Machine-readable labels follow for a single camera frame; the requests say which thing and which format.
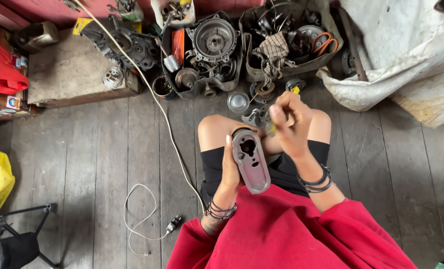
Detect black tray of engine parts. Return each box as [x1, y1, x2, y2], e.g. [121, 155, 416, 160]
[160, 10, 244, 100]

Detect black right wrist bracelets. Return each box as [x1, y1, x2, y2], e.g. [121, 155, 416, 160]
[297, 164, 334, 194]

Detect round glass lid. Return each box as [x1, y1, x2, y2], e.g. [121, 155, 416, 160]
[227, 91, 250, 114]

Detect long cream power cable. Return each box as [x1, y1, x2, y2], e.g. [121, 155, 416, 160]
[72, 0, 207, 213]

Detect yellow package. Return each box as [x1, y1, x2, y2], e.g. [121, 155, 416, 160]
[72, 17, 94, 36]

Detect beaded left wrist bracelets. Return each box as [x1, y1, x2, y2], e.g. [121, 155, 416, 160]
[204, 199, 238, 221]

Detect orange box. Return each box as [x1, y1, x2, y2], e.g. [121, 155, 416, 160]
[171, 28, 186, 67]

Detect person's leg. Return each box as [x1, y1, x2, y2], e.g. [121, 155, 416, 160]
[197, 114, 260, 153]
[261, 108, 332, 157]

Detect checkered cloth rag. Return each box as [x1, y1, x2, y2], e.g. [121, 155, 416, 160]
[252, 31, 290, 87]

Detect black folding stool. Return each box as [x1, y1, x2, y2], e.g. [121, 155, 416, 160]
[0, 203, 62, 269]

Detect rusty toothed gear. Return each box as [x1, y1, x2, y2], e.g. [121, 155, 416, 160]
[174, 67, 200, 90]

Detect black yellow small part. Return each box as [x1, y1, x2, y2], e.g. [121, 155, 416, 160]
[285, 78, 307, 95]

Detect stickered cardboard boxes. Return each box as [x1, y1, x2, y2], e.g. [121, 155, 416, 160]
[0, 26, 32, 123]

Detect white plastic jug of parts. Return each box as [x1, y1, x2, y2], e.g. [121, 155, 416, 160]
[150, 0, 196, 30]

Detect white charger cable with plug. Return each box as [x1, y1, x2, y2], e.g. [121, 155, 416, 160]
[123, 183, 183, 257]

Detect rusty metal bar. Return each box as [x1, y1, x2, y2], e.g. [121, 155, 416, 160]
[337, 7, 369, 83]

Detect green white cup of tools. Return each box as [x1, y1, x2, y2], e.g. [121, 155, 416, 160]
[108, 0, 145, 23]

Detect black engine crankcase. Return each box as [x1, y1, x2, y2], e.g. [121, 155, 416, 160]
[79, 14, 163, 72]

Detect round clutch disc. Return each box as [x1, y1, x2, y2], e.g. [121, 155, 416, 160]
[249, 81, 277, 105]

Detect grey round flywheel housing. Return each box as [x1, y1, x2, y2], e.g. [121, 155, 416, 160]
[186, 18, 242, 64]

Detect person's left leg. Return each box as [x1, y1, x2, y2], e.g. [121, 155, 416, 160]
[197, 114, 260, 153]

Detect dirty metal tin box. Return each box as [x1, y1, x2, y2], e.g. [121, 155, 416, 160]
[14, 20, 61, 54]

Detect orange rubber ring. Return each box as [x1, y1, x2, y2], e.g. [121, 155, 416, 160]
[311, 32, 339, 57]

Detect white dirty tarpaulin sack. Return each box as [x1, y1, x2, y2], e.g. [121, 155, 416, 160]
[316, 0, 444, 129]

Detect silver metal bracket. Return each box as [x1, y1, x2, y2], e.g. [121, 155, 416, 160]
[241, 108, 272, 127]

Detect person's right leg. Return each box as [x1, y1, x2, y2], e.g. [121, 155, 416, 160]
[261, 108, 332, 157]

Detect silver headed hammer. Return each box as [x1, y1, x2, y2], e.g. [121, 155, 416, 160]
[154, 37, 181, 73]

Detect small silver hub part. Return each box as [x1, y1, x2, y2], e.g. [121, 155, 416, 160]
[102, 66, 125, 90]

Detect person's right hand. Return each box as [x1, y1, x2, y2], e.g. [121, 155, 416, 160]
[268, 91, 314, 160]

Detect person's left hand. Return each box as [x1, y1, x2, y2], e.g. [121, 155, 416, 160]
[220, 124, 267, 198]

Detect person's black shorts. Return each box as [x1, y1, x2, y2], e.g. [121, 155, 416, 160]
[199, 140, 331, 205]

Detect round tin can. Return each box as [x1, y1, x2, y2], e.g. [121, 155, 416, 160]
[152, 75, 178, 101]

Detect grey metal engine cover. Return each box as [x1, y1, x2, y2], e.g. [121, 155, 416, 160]
[231, 127, 272, 195]

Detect worn wooden box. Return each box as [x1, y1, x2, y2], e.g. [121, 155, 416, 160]
[27, 28, 141, 109]

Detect person's red shirt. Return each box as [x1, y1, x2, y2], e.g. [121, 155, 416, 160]
[167, 184, 418, 269]

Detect grey tray of engine parts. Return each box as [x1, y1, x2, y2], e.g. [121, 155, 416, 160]
[238, 0, 344, 83]

